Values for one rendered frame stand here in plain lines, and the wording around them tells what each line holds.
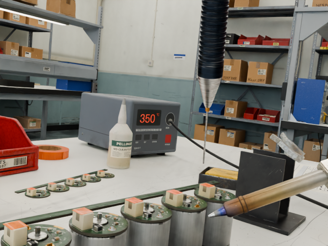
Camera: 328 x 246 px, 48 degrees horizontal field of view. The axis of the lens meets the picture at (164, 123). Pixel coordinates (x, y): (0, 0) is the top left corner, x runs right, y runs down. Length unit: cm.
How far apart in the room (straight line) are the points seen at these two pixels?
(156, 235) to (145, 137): 44
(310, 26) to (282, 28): 283
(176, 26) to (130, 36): 88
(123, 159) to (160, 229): 35
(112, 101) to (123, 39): 557
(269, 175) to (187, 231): 19
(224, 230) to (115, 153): 32
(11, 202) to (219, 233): 22
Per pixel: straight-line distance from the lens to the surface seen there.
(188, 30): 550
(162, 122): 62
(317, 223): 41
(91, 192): 41
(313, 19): 215
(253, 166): 37
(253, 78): 454
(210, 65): 16
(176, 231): 19
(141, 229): 17
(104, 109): 63
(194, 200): 21
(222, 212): 19
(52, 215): 17
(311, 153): 431
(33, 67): 297
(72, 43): 612
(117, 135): 51
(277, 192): 19
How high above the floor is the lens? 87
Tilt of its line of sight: 6 degrees down
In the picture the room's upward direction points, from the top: 6 degrees clockwise
